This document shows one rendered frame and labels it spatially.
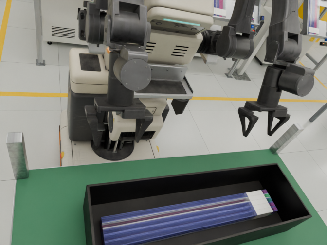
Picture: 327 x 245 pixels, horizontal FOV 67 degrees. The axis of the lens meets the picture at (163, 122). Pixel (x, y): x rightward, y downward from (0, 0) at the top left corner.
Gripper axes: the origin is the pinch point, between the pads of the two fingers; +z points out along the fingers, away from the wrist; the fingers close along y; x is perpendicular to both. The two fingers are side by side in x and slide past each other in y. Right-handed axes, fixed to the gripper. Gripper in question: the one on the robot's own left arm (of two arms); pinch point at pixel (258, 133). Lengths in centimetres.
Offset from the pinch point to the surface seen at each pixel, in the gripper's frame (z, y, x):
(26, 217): 19, -62, 0
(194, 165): 15.0, -14.1, 8.3
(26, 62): 21, -80, 208
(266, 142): 67, 141, 116
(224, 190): 18.5, -8.2, -1.6
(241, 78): 19, 168, 209
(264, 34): -36, 168, 188
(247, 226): 23.7, -5.9, -11.8
